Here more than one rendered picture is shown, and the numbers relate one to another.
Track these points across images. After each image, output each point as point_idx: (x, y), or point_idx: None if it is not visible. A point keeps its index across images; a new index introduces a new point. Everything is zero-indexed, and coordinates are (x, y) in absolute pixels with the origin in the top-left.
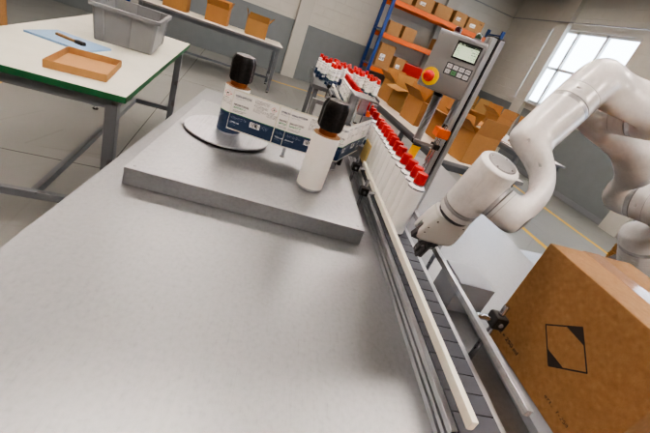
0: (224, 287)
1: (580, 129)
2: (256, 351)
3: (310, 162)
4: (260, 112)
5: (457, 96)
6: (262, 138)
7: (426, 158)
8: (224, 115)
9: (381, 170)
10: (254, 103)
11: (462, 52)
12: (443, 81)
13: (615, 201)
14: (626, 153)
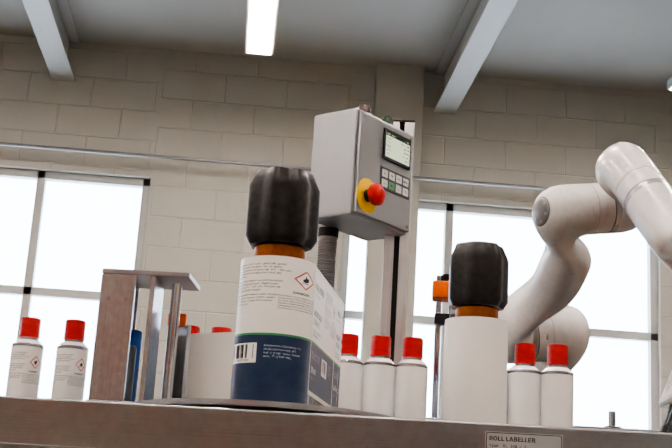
0: None
1: (558, 239)
2: None
3: (502, 387)
4: (327, 325)
5: (404, 226)
6: (327, 402)
7: (438, 348)
8: (305, 354)
9: (383, 410)
10: (325, 302)
11: (394, 149)
12: (384, 203)
13: (527, 342)
14: (583, 258)
